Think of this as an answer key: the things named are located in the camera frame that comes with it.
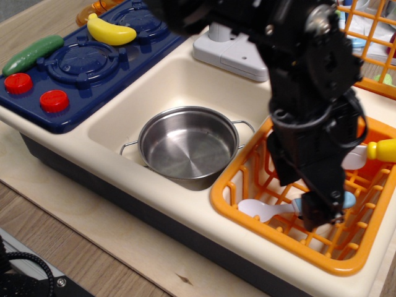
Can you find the white spoon blue handle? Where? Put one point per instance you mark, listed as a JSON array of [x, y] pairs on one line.
[[254, 207]]

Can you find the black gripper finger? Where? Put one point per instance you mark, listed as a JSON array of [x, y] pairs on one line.
[[317, 211], [286, 157]]

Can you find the red stove knob left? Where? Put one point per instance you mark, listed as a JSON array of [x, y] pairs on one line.
[[18, 83]]

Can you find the red stove knob right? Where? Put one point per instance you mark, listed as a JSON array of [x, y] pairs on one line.
[[54, 101]]

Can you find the navy blue toy stove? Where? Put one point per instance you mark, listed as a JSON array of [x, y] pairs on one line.
[[90, 72]]

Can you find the blue utensil in background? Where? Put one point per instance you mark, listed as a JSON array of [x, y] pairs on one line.
[[357, 42]]

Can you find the white toy knife yellow handle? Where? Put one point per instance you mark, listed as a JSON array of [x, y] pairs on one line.
[[383, 150]]

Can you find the orange wire basket background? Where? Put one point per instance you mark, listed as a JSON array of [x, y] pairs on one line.
[[373, 21]]

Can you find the stainless steel pan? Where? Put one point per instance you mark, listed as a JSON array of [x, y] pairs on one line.
[[189, 145]]

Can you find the orange plastic dish rack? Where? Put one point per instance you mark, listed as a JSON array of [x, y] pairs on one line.
[[341, 249]]

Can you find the orange transparent lid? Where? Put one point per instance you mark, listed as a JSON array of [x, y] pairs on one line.
[[98, 7]]

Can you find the grey toy faucet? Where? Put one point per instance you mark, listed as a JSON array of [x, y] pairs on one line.
[[221, 48]]

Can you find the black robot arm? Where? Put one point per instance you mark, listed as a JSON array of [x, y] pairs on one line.
[[312, 69]]

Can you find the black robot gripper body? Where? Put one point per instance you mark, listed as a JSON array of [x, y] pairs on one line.
[[327, 137]]

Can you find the green toy cucumber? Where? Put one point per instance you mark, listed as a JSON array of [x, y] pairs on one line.
[[26, 59]]

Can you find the red stove knob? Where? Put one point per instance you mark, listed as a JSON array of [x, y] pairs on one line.
[[18, 83], [54, 101]]

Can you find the yellow toy banana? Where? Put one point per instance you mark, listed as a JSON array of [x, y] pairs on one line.
[[110, 34]]

